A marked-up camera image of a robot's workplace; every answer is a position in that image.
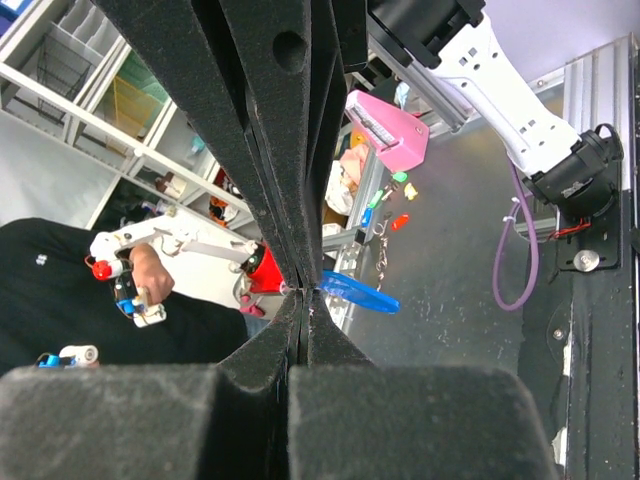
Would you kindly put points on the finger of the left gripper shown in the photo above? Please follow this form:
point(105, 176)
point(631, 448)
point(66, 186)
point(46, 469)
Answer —
point(290, 57)
point(216, 61)

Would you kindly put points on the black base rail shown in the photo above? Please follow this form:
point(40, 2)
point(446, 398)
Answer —
point(580, 358)

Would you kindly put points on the blue key tag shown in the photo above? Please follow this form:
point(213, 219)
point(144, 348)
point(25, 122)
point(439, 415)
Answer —
point(356, 292)

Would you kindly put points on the storage shelf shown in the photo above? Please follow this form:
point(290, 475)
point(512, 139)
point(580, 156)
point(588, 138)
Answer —
point(89, 137)

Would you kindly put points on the operator black shirt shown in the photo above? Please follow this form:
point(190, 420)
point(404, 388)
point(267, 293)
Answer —
point(49, 299)

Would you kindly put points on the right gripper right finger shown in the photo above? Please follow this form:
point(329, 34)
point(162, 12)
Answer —
point(349, 419)

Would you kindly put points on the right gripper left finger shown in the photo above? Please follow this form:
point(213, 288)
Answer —
point(215, 421)

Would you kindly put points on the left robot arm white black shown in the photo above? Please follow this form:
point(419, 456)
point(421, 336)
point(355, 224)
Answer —
point(454, 40)

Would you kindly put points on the pink box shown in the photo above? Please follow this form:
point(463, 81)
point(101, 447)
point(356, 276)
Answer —
point(399, 138)

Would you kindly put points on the coloured key tags pile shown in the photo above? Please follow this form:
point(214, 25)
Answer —
point(398, 184)

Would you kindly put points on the operator hand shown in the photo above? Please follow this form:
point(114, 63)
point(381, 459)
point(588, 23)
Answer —
point(150, 275)

